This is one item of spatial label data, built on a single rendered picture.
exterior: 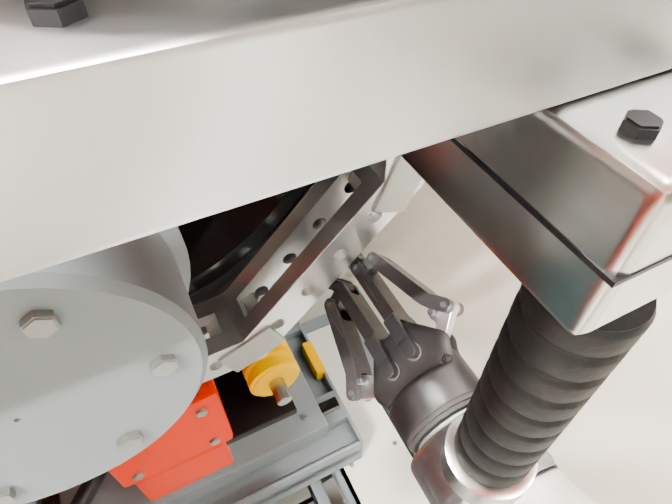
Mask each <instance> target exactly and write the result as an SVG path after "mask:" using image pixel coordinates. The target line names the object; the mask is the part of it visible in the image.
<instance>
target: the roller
mask: <svg viewBox="0 0 672 504"><path fill-rule="evenodd" d="M299 372H300V368H299V366H298V364H297V362H296V360H295V359H294V356H293V354H292V352H291V350H290V348H289V347H288V344H287V342H286V340H285V341H284V342H282V343H281V344H279V345H278V346H276V347H275V348H273V349H272V350H271V351H270V352H269V353H268V354H267V355H266V356H265V357H264V358H262V359H259V360H257V361H255V362H253V363H251V364H250V365H248V366H247V367H245V368H244V369H242V373H243V375H244V378H245V380H246V381H247V385H248V387H249V390H250V392H251V393H252V394H253V395H255V396H262V397H265V396H271V395H273V396H274V398H275V400H276V402H277V405H279V406H284V405H286V404H288V403H289V402H290V401H291V400H292V396H291V394H290V392H289V389H288V387H289V386H290V385H291V384H292V383H293V382H294V381H295V380H296V378H297V377H298V375H299Z"/></svg>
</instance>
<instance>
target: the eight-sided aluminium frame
mask: <svg viewBox="0 0 672 504"><path fill-rule="evenodd" d="M423 184H424V180H423V179H422V178H421V176H420V175H419V174H418V173H417V172H416V171H415V170H414V169H413V168H412V167H411V166H410V165H409V164H408V163H407V162H406V161H405V160H404V159H403V157H402V156H401V155H399V156H396V157H393V158H390V159H387V160H384V161H380V162H377V163H374V164H371V165H368V166H365V167H362V168H358V169H355V170H352V171H349V172H346V173H343V174H340V175H336V176H333V177H330V178H327V179H324V180H321V181H318V182H316V183H315V184H314V185H313V186H312V187H311V189H310V190H309V191H308V192H307V194H306V195H305V196H304V197H303V198H302V200H301V201H300V202H299V203H298V204H297V206H296V207H295V208H294V209H293V210H292V212H291V213H290V214H289V215H288V216H287V218H286V219H285V220H284V221H283V223H282V224H281V225H280V226H279V227H278V229H277V230H276V231H275V232H274V233H273V235H272V236H271V237H270V238H269V239H268V241H267V242H266V243H265V244H264V245H263V247H262V248H261V249H260V250H259V252H258V253H257V254H256V255H255V256H254V258H253V259H252V260H251V261H250V262H249V264H248V265H247V266H246V267H245V268H244V270H243V271H242V272H241V273H240V274H239V276H238V277H237V278H236V279H235V281H234V282H233V283H232V284H231V285H230V287H229V288H228V289H227V290H226V291H224V292H223V293H221V294H220V295H218V296H217V297H215V298H213V299H210V300H207V301H204V302H202V303H199V304H196V305H194V306H193V308H194V310H195V313H196V316H197V318H198V321H199V324H200V326H201V329H202V332H203V334H204V337H205V341H206V345H207V349H208V365H207V369H206V374H205V377H204V380H203V382H202V383H204V382H207V381H209V380H212V379H214V378H216V377H219V376H221V375H223V374H226V373H228V372H231V371H233V370H234V371H235V372H240V371H241V370H242V369H244V368H245V367H247V366H248V365H250V364H251V363H253V362H255V361H257V360H259V359H262V358H264V357H265V356H266V355H267V354H268V353H269V352H270V351H271V350H272V349H273V348H275V347H276V346H278V345H279V344H281V343H282V342H284V341H285V338H284V336H285V335H286V333H287V332H288V331H289V330H290V329H291V328H292V327H293V326H294V325H295V324H296V323H297V322H298V320H299V319H300V318H301V317H302V316H303V315H304V314H305V313H306V312H307V311H308V310H309V308H310V307H311V306H312V305H313V304H314V303H315V302H316V301H317V300H318V299H319V298H320V296H321V295H322V294H323V293H324V292H325V291H326V290H327V289H328V288H329V287H330V286H331V285H332V283H333V282H334V281H335V280H336V279H337V278H338V277H339V276H340V275H341V274H342V273H343V271H344V270H345V269H346V268H347V267H348V266H349V265H350V264H351V263H352V262H353V261H354V259H355V258H356V257H357V256H358V255H359V254H360V253H361V252H362V251H363V250H364V249H365V248H366V246H367V245H368V244H369V243H370V242H371V241H372V240H373V239H374V238H375V237H376V236H377V234H378V233H379V232H380V231H381V230H382V229H383V228H384V227H385V226H386V225H387V224H388V223H389V221H390V220H391V219H392V218H393V217H394V216H395V215H396V214H397V213H398V212H404V211H405V209H406V207H407V205H408V204H409V202H410V200H411V198H412V196H413V195H414V194H415V193H416V192H417V191H418V190H419V189H420V188H421V187H422V186H423Z"/></svg>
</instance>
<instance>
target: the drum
mask: <svg viewBox="0 0 672 504"><path fill-rule="evenodd" d="M190 278H191V272H190V260H189V255H188V251H187V247H186V245H185V242H184V240H183V238H182V235H181V233H180V230H179V228H178V226H176V227H173V228H170V229H167V230H164V231H161V232H157V233H154V234H151V235H148V236H145V237H142V238H139V239H135V240H132V241H129V242H126V243H123V244H120V245H117V246H113V247H110V248H107V249H104V250H101V251H98V252H95V253H91V254H88V255H85V256H82V257H79V258H76V259H73V260H69V261H66V262H63V263H60V264H57V265H54V266H51V267H47V268H44V269H41V270H38V271H35V272H32V273H29V274H25V275H22V276H19V277H16V278H13V279H10V280H7V281H3V282H0V504H26V503H29V502H33V501H36V500H39V499H42V498H45V497H48V496H51V495H54V494H56V493H59V492H62V491H65V490H67V489H70V488H72V487H74V486H77V485H79V484H82V483H84V482H86V481H89V480H91V479H93V478H95V477H97V476H99V475H101V474H103V473H105V472H107V471H109V470H111V469H113V468H114V467H116V466H118V465H120V464H122V463H123V462H125V461H127V460H128V459H130V458H131V457H133V456H135V455H136V454H138V453H139V452H141V451H142V450H143V449H145V448H146V447H148V446H149V445H150V444H152V443H153V442H154V441H156V440H157V439H158V438H159V437H160V436H161V435H163V434H164V433H165V432H166V431H167V430H168V429H169V428H170V427H171V426H172V425H173V424H174V423H175V422H176V421H177V420H178V419H179V418H180V417H181V415H182V414H183V413H184V412H185V410H186V409H187V408H188V406H189V405H190V404H191V402H192V401H193V399H194V397H195V396H196V394H197V392H198V391H199V389H200V387H201V385H202V382H203V380H204V377H205V374H206V369H207V365H208V349H207V345H206V341H205V337H204V334H203V332H202V329H201V326H200V324H199V321H198V318H197V316H196V313H195V310H194V308H193V305H192V302H191V300H190V297H189V294H188V291H189V285H190Z"/></svg>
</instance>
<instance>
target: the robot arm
mask: <svg viewBox="0 0 672 504"><path fill-rule="evenodd" d="M378 272H379V273H380V274H382V275H383V276H384V277H386V278H387V279H388V280H389V281H391V282H392V283H393V284H394V285H396V286H397V287H398V288H399V289H401V290H402V291H403V292H404V293H406V294H407V295H408V296H409V297H411V298H412V299H413V300H414V301H416V302H417V303H419V304H420V305H422V306H424V307H427V308H429V309H428V311H427V313H428V314H429V317H430V318H431V319H432V320H434V322H435V323H436V328H432V327H428V326H425V325H421V324H417V323H416V322H415V321H414V320H413V319H412V318H411V317H410V316H409V315H408V314H407V313H406V311H405V310H404V308H403V307H402V306H401V304H400V303H399V301H398V300H397V299H396V297H395V296H394V294H393V293H392V292H391V290H390V289H389V287H388V286H387V285H386V283H385V282H384V280H383V279H382V278H381V276H380V275H379V273H378ZM358 282H359V284H360V285H361V287H362V288H363V290H364V291H365V293H366V294H367V296H368V297H369V299H370V300H371V302H372V303H373V305H374V306H375V308H376V309H377V311H378V312H379V314H380V315H381V317H382V318H383V320H384V322H383V323H384V325H385V327H386V328H387V330H388V331H389V333H390V334H389V333H388V332H387V330H386V329H385V327H384V326H383V325H382V323H381V322H380V320H379V319H378V317H377V316H376V314H375V313H374V311H373V310H372V308H371V307H370V305H369V304H368V302H367V301H366V299H365V298H364V296H363V295H362V293H361V292H360V290H359V289H358V287H357V286H356V285H353V283H355V284H357V283H358ZM328 289H330V290H333V294H332V296H331V298H328V299H326V301H325V303H324V307H325V311H326V314H327V317H328V320H329V323H330V327H331V330H332V333H333V336H334V339H335V342H336V346H337V349H338V352H339V355H340V358H341V362H342V365H343V368H344V371H345V374H346V396H347V399H348V400H350V401H364V402H369V401H371V400H372V399H376V401H377V402H378V403H379V404H380V405H382V406H384V407H385V408H386V409H387V410H388V411H389V412H390V418H391V420H392V421H393V423H394V425H395V426H396V428H397V430H398V431H399V433H400V435H401V437H402V438H403V440H404V442H405V443H406V445H407V447H408V448H409V450H410V451H411V452H414V453H416V454H415V455H414V457H413V459H412V461H411V465H410V466H411V472H412V474H413V476H414V477H415V479H416V481H417V482H418V484H419V486H420V488H421V489H422V491H423V493H424V495H425V496H426V498H427V500H428V501H429V503H430V504H469V503H468V502H466V501H465V500H463V499H462V498H460V497H459V496H458V495H457V494H456V493H455V492H454V491H453V489H452V488H451V487H450V485H449V484H448V483H447V481H446V479H445V477H444V475H443V471H442V468H441V463H440V450H441V446H442V442H443V440H444V437H445V435H446V432H447V430H448V428H449V426H450V424H451V423H452V421H453V420H454V419H455V418H456V417H457V416H459V415H460V414H462V413H463V412H465V410H466V408H467V406H468V403H469V401H470V399H471V396H472V394H473V392H474V390H475V387H476V385H477V383H478V380H479V378H478V377H477V376H476V374H475V373H474V372H473V370H472V369H471V368H470V366H469V365H468V364H467V362H466V361H465V360H464V359H463V358H462V356H461V355H460V353H459V350H458V346H457V341H456V339H455V337H454V336H453V335H452V330H453V326H454V323H455V319H456V316H457V317H458V316H461V315H462V314H463V312H464V306H463V305H462V303H460V302H457V301H454V300H452V299H449V298H446V297H442V296H439V295H438V294H436V293H435V292H434V291H432V290H431V289H430V288H428V287H427V286H426V285H424V284H423V283H422V282H420V281H419V280H418V279H416V278H415V277H414V276H412V275H411V274H410V273H408V272H407V271H406V270H404V269H403V268H402V267H400V266H399V265H398V264H396V263H395V262H394V261H392V260H391V259H389V258H387V257H385V256H382V255H380V254H378V253H375V252H370V253H369V254H368V255H367V257H366V258H365V257H364V256H363V254H362V253H360V254H359V255H358V256H357V257H356V258H355V259H354V261H353V262H352V263H351V264H350V265H349V266H348V267H347V268H346V269H345V270H344V271H343V273H342V274H341V275H340V276H339V277H338V278H337V279H336V280H335V281H334V282H333V283H332V285H331V286H330V287H329V288H328ZM357 329H358V330H359V332H360V333H361V335H362V337H363V338H364V340H365V341H364V344H365V346H366V348H367V349H368V351H369V353H370V354H371V356H372V357H373V376H372V372H371V368H370V364H369V362H368V359H367V356H366V353H365V350H364V347H363V344H362V341H361V338H360V335H359V333H358V330H357ZM537 464H538V467H537V473H536V476H535V479H534V481H533V483H532V484H531V486H530V487H529V488H528V490H527V491H526V492H525V493H524V494H523V495H522V496H521V497H520V499H519V500H517V501H516V502H515V503H514V504H598V503H597V502H596V501H595V500H593V499H592V498H591V497H589V496H588V495H587V494H585V493H584V492H583V491H581V490H580V489H579V488H578V487H577V486H576V485H575V484H574V483H573V482H572V481H571V480H570V479H569V478H568V477H567V476H566V475H565V474H564V473H563V471H562V470H561V469H560V468H559V467H558V466H557V464H556V463H555V462H554V458H553V457H552V456H551V454H550V453H549V452H547V451H546V452H545V454H544V455H543V456H542V457H541V458H540V459H539V461H538V462H537Z"/></svg>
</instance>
